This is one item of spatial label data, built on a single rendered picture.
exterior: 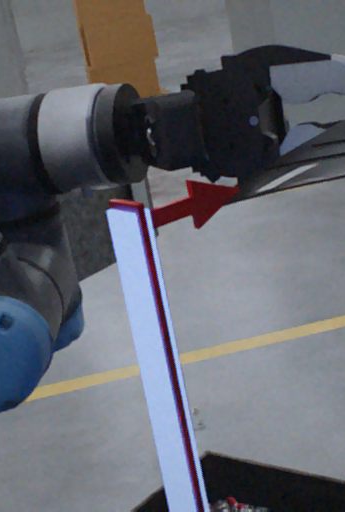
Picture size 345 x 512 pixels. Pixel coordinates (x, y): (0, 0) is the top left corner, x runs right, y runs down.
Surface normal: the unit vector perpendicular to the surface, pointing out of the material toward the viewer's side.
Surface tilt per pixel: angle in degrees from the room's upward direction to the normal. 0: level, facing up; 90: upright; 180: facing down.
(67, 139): 78
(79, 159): 103
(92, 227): 90
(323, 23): 90
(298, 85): 84
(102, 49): 90
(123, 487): 0
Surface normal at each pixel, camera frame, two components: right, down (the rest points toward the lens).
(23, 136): -0.34, -0.05
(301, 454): -0.18, -0.94
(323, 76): -0.32, 0.22
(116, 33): 0.15, 0.26
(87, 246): 0.77, 0.04
